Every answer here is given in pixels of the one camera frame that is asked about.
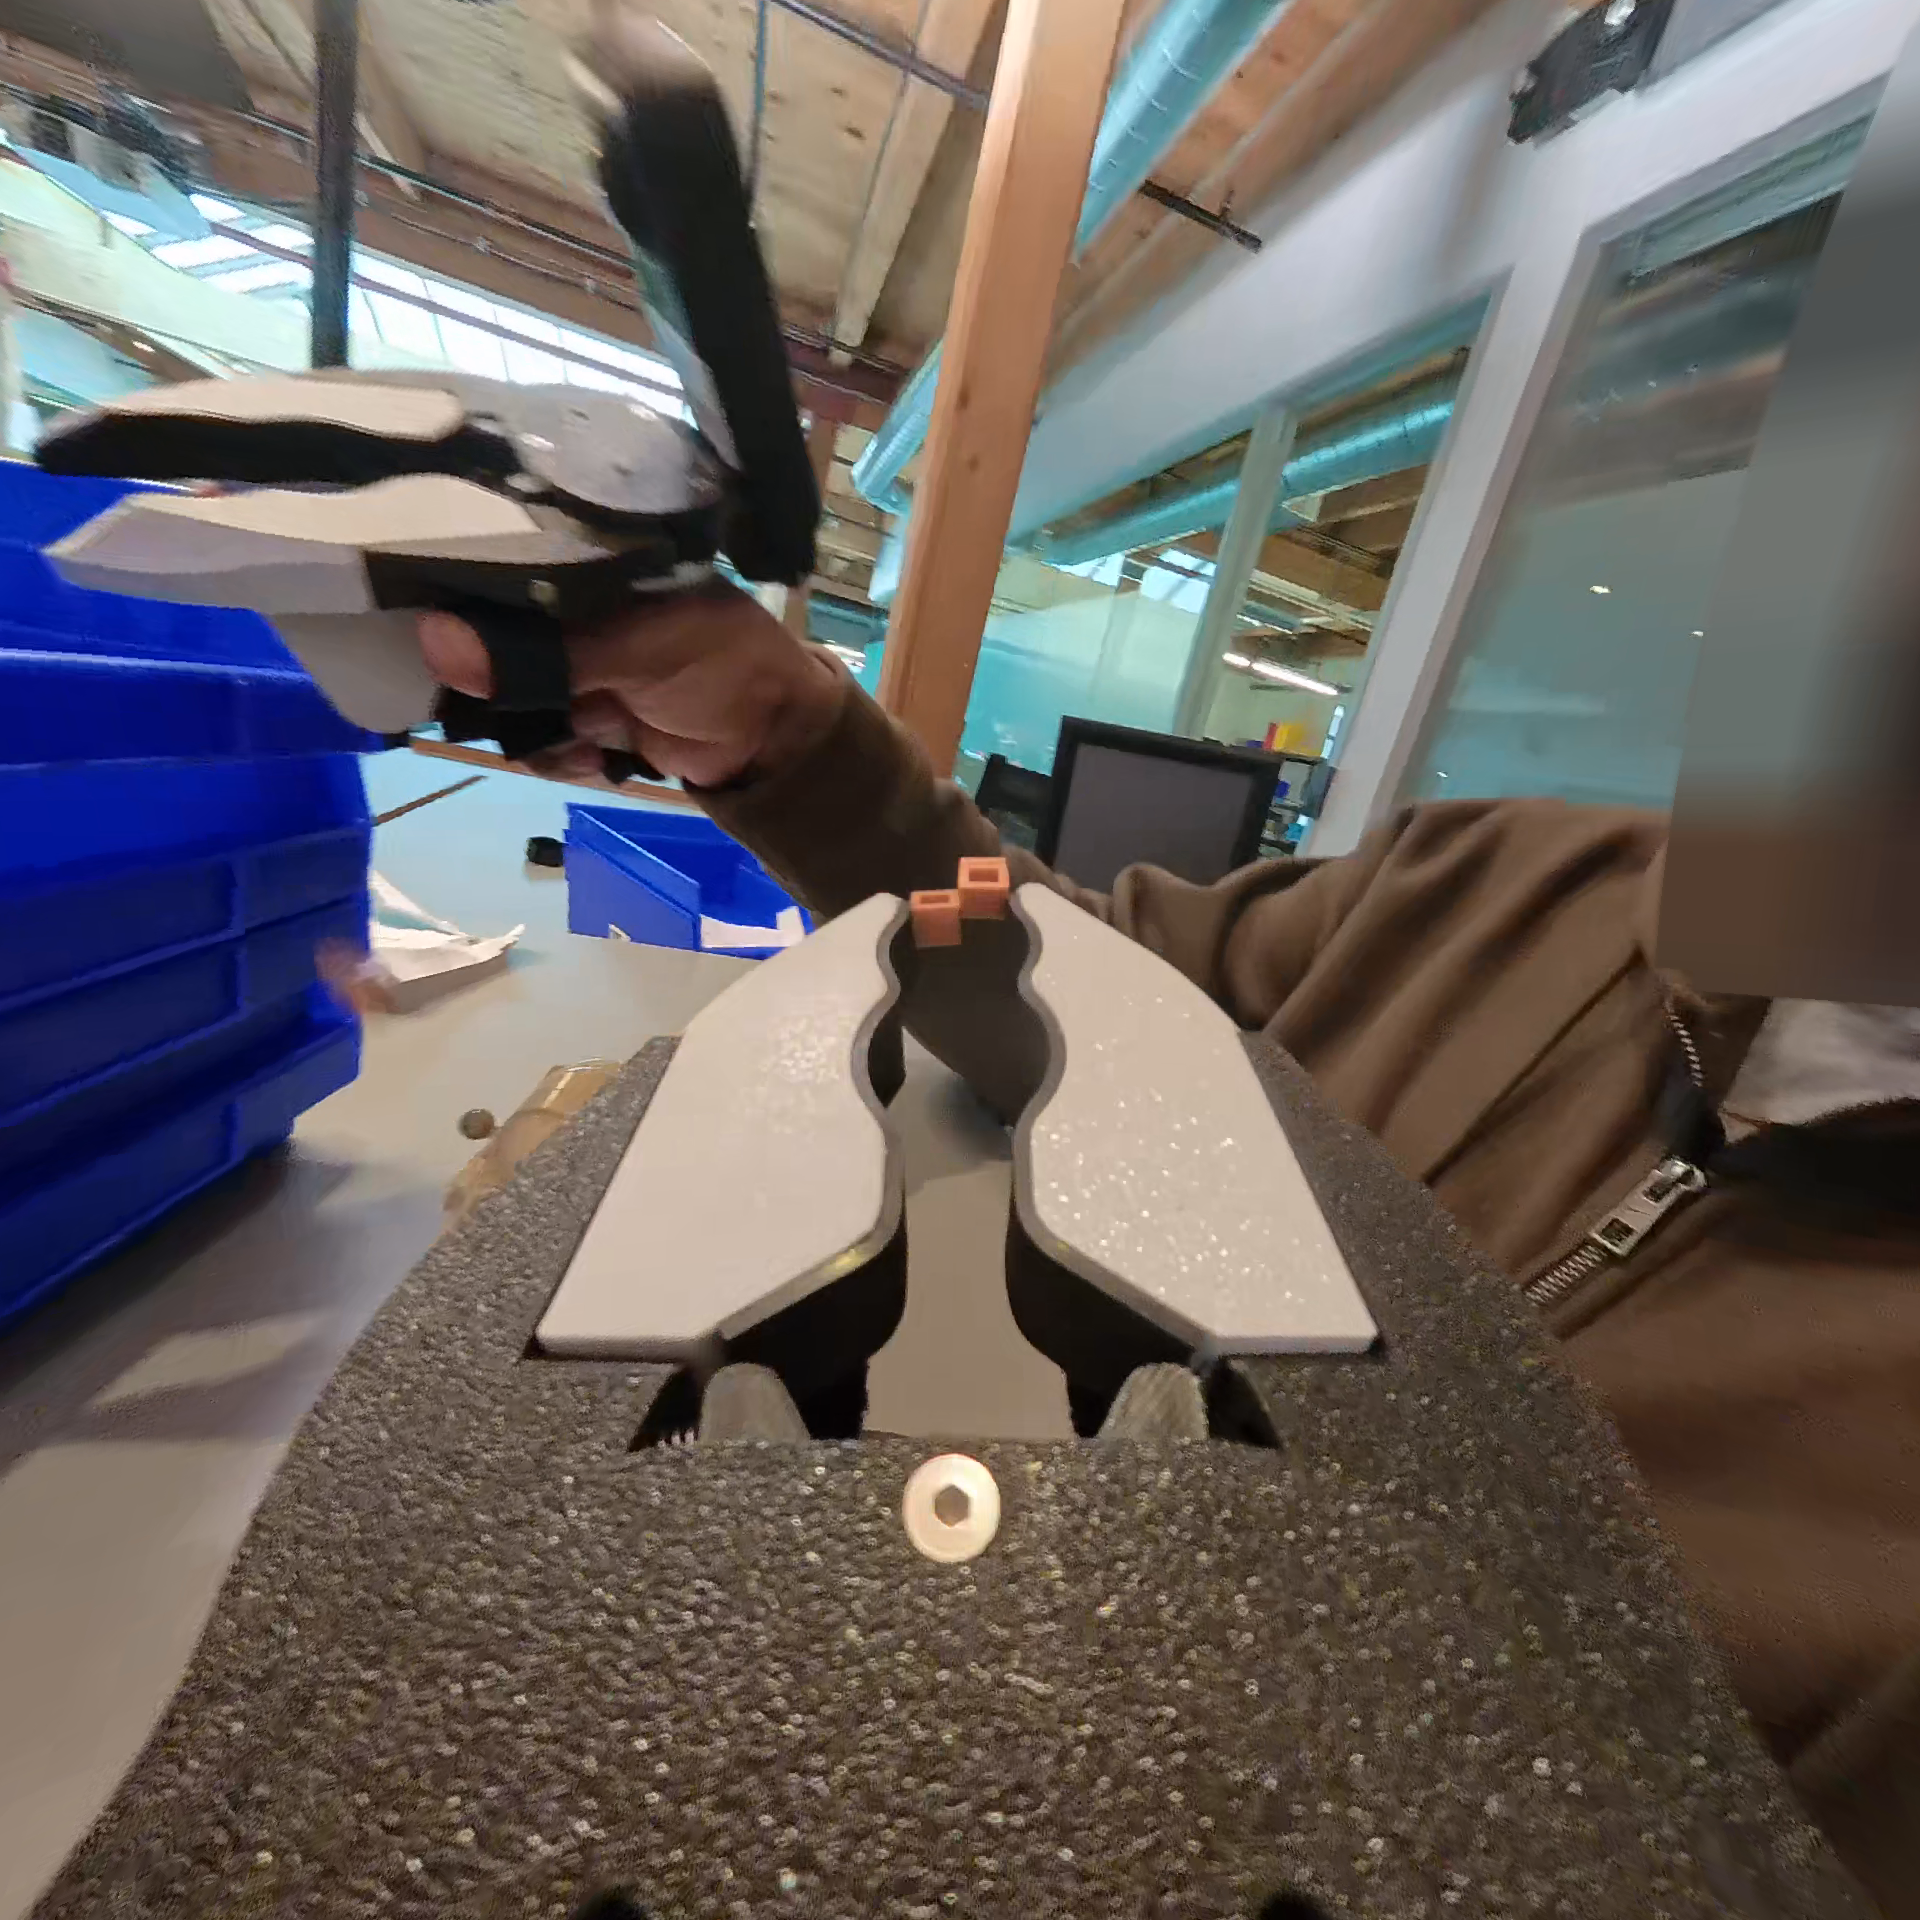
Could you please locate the person's right forearm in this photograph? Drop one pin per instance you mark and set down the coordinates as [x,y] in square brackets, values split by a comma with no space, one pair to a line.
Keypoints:
[962,871]

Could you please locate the tan brown brick toy figure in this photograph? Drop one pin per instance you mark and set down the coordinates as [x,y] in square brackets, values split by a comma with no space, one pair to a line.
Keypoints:
[541,1126]

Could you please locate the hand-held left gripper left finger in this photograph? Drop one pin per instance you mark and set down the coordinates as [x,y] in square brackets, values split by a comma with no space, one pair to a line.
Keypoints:
[721,1187]

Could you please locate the person's right hand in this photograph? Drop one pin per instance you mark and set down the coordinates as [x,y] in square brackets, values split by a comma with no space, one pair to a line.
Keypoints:
[692,675]

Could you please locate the large black screen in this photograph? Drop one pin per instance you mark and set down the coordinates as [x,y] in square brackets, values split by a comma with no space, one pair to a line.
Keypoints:
[1156,806]

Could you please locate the wooden pillar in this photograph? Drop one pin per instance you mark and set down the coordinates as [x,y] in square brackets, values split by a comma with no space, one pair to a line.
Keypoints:
[990,362]

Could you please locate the small blue storage bin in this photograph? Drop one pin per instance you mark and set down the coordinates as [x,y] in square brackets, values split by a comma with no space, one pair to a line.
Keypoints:
[675,871]

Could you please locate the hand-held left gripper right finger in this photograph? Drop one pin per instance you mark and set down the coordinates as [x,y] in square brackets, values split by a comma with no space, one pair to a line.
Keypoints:
[1187,1170]

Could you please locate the person's brown jacket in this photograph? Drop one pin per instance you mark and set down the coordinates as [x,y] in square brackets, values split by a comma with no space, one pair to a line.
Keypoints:
[1621,1201]

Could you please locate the small orange brick assembly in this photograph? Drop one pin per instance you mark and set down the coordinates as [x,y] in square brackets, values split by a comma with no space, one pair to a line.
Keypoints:
[962,902]

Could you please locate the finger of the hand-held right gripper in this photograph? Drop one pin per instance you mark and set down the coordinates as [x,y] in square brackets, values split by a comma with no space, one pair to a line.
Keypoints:
[333,420]
[270,585]

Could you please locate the torn white paper bag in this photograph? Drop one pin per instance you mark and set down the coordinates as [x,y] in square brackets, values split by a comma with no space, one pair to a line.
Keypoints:
[421,955]

